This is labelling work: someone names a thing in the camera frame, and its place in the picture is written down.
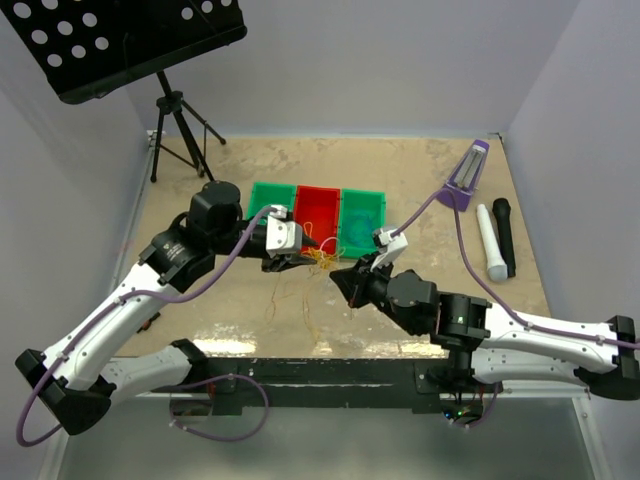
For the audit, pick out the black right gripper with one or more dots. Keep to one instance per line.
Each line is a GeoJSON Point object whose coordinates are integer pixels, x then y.
{"type": "Point", "coordinates": [353, 282]}

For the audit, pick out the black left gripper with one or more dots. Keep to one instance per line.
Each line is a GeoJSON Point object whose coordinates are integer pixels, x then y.
{"type": "Point", "coordinates": [281, 262]}

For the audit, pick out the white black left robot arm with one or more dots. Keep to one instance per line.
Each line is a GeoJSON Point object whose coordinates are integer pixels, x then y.
{"type": "Point", "coordinates": [78, 378]}

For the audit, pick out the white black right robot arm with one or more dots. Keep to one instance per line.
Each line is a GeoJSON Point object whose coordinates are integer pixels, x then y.
{"type": "Point", "coordinates": [489, 344]}

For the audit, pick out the red plastic bin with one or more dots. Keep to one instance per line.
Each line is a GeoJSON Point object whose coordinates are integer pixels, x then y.
{"type": "Point", "coordinates": [317, 210]}

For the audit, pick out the left green plastic bin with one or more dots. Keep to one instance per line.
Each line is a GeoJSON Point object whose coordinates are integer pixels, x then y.
{"type": "Point", "coordinates": [264, 193]}

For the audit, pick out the green plastic bin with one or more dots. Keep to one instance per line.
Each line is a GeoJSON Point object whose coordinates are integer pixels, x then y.
{"type": "Point", "coordinates": [264, 193]}
{"type": "Point", "coordinates": [361, 213]}

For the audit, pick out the right green plastic bin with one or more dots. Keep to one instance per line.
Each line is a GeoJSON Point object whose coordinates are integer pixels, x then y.
{"type": "Point", "coordinates": [361, 213]}

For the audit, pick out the white microphone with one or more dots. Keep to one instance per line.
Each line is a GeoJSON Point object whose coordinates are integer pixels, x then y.
{"type": "Point", "coordinates": [496, 266]}

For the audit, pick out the purple metronome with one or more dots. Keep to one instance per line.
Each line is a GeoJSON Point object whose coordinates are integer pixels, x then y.
{"type": "Point", "coordinates": [460, 186]}

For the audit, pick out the black microphone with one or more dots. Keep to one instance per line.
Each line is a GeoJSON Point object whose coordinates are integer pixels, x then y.
{"type": "Point", "coordinates": [501, 210]}

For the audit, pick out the black music stand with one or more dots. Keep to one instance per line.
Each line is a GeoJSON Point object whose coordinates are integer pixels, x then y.
{"type": "Point", "coordinates": [88, 49]}

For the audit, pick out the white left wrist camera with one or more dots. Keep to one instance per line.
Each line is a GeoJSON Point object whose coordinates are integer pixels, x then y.
{"type": "Point", "coordinates": [283, 236]}

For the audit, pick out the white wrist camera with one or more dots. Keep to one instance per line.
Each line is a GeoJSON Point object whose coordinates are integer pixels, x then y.
{"type": "Point", "coordinates": [283, 236]}
{"type": "Point", "coordinates": [389, 246]}

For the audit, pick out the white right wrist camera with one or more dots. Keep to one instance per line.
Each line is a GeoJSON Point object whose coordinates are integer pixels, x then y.
{"type": "Point", "coordinates": [389, 246]}

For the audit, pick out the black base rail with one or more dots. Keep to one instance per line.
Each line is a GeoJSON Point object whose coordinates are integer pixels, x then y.
{"type": "Point", "coordinates": [404, 383]}

